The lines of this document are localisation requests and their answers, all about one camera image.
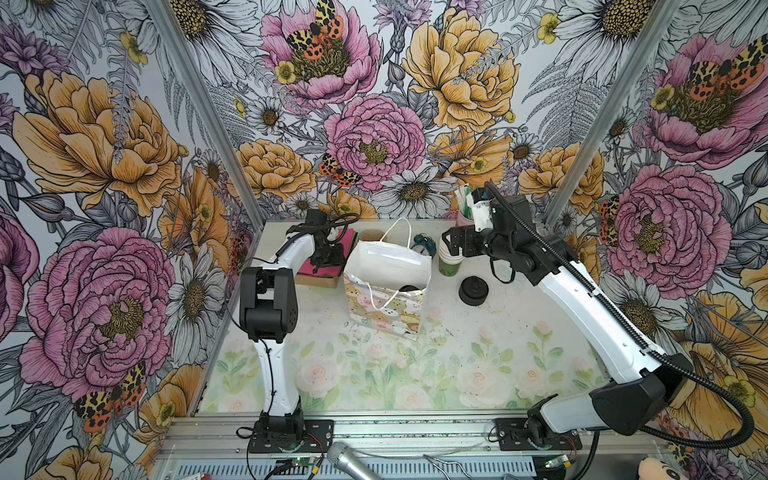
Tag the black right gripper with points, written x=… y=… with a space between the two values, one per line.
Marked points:
x=469 y=233

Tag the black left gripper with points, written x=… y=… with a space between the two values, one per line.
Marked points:
x=337 y=260

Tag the cartoon animal gift bag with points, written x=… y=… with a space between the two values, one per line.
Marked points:
x=374 y=273

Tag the black coffee cup lid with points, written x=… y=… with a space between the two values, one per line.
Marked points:
x=410 y=288

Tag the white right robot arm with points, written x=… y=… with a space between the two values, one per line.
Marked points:
x=642 y=379

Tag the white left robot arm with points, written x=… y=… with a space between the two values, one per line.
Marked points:
x=268 y=311

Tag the pink straw holder cup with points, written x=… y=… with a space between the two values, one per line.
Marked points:
x=462 y=220

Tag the stack of pulp cup carriers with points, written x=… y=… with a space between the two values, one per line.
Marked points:
x=370 y=235

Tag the stack of black lids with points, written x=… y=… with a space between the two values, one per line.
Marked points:
x=473 y=291

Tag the stack of green paper cups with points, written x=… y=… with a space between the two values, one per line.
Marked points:
x=448 y=264

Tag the wrapped straws bundle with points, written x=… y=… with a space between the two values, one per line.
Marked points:
x=465 y=202

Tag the teal alarm clock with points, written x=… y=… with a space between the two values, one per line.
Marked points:
x=424 y=245

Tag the silver microphone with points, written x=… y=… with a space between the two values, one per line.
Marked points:
x=342 y=457

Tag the pink plush toy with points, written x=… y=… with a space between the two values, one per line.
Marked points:
x=655 y=469

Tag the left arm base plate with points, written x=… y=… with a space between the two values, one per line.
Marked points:
x=273 y=435

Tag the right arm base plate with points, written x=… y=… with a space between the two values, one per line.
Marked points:
x=526 y=434

